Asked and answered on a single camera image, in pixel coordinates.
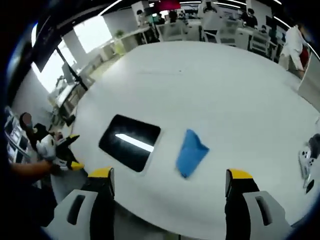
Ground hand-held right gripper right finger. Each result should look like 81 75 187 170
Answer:
223 168 294 240

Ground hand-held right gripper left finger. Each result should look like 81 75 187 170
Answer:
41 166 116 240

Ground black rectangular tray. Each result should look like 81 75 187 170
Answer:
98 114 162 173

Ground blue cleaning cloth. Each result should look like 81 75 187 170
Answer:
174 128 211 180

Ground grey office desk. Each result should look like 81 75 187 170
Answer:
48 74 96 121

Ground person's dark clothing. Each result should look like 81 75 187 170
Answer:
0 174 59 240

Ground small black device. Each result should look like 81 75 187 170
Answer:
305 179 316 195

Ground white game controller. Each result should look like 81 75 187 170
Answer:
298 148 319 189

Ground black display stand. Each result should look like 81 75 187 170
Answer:
56 46 90 92

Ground large black display screen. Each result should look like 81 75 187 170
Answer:
31 13 64 74

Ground red wall screen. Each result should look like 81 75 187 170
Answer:
149 0 181 12

